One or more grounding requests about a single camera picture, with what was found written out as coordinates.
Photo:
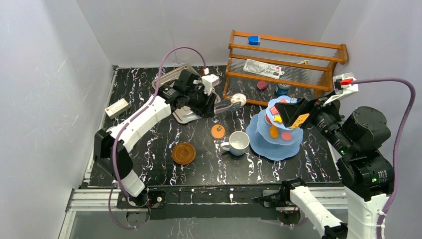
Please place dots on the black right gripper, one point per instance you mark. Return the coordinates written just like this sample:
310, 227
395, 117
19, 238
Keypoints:
288, 111

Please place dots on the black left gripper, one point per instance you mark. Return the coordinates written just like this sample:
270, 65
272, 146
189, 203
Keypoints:
208, 103

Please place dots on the brown chocolate chip cookie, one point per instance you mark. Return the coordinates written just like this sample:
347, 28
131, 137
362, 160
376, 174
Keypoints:
299, 121

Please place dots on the orange yellow pastry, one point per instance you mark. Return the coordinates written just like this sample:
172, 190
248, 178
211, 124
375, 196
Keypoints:
277, 119

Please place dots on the pink layered cake slice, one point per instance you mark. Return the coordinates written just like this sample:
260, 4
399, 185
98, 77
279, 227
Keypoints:
273, 109

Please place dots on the red sprinkled donut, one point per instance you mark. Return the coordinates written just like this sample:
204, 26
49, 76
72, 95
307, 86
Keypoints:
268, 121

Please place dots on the orange oval pastry piece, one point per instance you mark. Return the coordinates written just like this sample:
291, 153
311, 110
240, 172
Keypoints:
273, 131

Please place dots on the pink round macaron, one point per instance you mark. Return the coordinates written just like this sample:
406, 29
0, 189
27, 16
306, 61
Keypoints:
286, 136

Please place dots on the steel food tongs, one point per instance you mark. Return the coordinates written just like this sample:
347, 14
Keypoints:
225, 106

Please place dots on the white iced round pastry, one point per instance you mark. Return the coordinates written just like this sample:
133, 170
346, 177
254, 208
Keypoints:
238, 98

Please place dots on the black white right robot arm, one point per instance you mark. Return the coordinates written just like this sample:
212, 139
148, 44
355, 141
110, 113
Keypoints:
367, 176

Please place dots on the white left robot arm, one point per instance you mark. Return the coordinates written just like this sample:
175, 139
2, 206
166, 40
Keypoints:
112, 147

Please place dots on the blue lidded jar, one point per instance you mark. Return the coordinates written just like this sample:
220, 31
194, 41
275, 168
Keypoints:
282, 89

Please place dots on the steel serving tray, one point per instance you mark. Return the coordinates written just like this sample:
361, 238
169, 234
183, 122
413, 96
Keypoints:
183, 115

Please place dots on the blue three-tier cake stand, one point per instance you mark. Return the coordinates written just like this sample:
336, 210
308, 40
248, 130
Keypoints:
263, 144

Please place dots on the maroon heart-shaped object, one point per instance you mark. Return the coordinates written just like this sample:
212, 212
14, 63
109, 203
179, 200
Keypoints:
262, 85

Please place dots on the orange black round coaster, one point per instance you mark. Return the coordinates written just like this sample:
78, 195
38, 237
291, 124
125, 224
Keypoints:
218, 132

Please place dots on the wooden two-tier shelf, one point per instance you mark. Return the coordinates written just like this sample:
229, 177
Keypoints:
305, 63

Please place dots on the white ceramic mug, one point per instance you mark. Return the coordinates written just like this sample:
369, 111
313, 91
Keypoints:
237, 143

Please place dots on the packaged ruler protractor set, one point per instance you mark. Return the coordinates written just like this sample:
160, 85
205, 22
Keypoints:
263, 69

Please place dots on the brown wooden round coaster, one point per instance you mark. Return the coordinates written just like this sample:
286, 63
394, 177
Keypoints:
183, 153

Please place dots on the small white cardboard box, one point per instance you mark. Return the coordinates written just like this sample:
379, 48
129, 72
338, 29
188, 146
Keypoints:
117, 108

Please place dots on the blue block on shelf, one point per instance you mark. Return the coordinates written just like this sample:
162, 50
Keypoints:
254, 40

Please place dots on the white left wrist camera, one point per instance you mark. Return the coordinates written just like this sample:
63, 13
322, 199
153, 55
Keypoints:
209, 81

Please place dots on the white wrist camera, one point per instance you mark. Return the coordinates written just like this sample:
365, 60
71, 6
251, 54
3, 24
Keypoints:
209, 81
343, 87

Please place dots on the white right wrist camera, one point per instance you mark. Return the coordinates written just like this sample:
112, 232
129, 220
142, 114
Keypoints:
343, 87

